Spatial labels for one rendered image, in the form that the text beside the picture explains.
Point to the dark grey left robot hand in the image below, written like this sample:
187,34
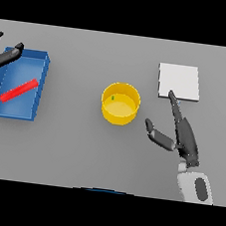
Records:
5,56

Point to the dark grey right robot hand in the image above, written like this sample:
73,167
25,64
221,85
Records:
186,138

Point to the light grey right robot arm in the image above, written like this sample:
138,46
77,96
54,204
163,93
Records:
194,187

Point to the red beaker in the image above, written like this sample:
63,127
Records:
18,90

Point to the pale square scale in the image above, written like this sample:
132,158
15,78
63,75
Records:
179,81

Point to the yellow bowl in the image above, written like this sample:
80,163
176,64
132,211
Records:
120,103

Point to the blue tray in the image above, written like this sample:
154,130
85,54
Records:
17,83

